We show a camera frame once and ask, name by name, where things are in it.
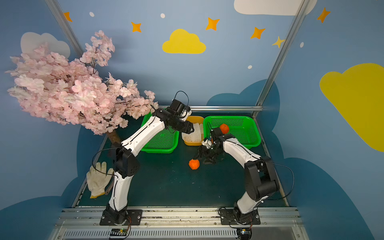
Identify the peeled bare orange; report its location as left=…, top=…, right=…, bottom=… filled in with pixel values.
left=220, top=124, right=230, bottom=135

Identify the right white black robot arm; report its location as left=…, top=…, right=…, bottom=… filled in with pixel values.
left=194, top=128, right=280, bottom=225

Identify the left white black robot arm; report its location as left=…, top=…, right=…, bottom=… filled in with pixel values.
left=100, top=99, right=194, bottom=226

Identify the yellow plastic tub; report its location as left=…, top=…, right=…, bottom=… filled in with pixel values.
left=183, top=116, right=204, bottom=147

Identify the left green plastic basket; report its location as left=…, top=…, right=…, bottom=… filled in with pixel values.
left=137, top=114, right=180, bottom=154

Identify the green plastic basket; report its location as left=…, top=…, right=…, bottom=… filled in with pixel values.
left=137, top=114, right=180, bottom=154
left=203, top=116, right=262, bottom=149

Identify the right green plastic basket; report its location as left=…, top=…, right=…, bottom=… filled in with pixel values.
left=203, top=116, right=262, bottom=149

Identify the right small circuit board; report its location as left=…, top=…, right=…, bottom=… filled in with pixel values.
left=236, top=228, right=252, bottom=240

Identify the small circuit board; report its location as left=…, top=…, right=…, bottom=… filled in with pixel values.
left=236, top=228, right=252, bottom=240
left=109, top=229, right=130, bottom=240

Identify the white work glove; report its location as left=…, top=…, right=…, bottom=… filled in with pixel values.
left=86, top=162, right=114, bottom=199

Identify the left small circuit board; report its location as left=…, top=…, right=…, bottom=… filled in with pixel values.
left=109, top=229, right=130, bottom=240

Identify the pink artificial blossom tree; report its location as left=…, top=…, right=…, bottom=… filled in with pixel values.
left=8, top=31, right=159, bottom=142

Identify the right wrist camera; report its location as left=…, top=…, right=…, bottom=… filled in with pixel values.
left=202, top=138, right=213, bottom=149

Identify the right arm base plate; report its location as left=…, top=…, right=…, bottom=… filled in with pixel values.
left=218, top=208, right=261, bottom=225

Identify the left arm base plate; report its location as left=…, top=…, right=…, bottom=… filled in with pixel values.
left=100, top=209, right=143, bottom=226

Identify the aluminium mounting rail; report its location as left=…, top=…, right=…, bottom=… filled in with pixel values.
left=49, top=207, right=309, bottom=240

